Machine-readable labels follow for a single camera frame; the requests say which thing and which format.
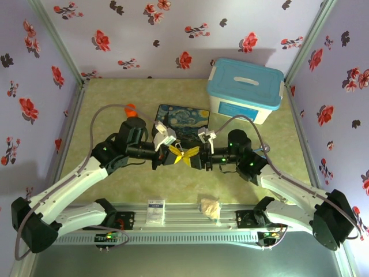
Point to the starry night painted black box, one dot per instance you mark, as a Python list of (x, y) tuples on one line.
[(187, 121)]

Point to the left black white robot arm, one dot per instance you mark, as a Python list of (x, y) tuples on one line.
[(72, 181)]

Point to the small round metal disc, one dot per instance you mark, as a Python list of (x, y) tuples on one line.
[(268, 147)]

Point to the orange plastic cylinder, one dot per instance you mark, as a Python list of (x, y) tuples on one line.
[(131, 111)]

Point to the crumpled bag with beige contents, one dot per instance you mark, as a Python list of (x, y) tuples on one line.
[(211, 207)]

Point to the small white plastic packet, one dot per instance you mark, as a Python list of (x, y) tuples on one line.
[(155, 212)]

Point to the white storage box blue lid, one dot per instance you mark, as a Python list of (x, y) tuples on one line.
[(245, 83)]

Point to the grey metal lower panel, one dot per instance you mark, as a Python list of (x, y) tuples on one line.
[(184, 262)]

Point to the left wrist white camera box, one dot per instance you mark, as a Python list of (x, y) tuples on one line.
[(164, 137)]

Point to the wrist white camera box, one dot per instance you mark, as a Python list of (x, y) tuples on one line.
[(164, 137), (206, 134)]

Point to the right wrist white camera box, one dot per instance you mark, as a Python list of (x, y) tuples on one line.
[(206, 134)]

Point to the aluminium frame rail with bases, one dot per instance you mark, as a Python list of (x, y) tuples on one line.
[(184, 213)]

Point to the aluminium side rail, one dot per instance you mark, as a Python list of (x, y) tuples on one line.
[(72, 115), (298, 115)]

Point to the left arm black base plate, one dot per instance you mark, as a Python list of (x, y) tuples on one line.
[(127, 219)]

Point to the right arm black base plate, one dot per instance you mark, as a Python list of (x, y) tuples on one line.
[(243, 219)]

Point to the aluminium corner post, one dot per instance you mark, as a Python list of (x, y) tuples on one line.
[(60, 43), (308, 43)]

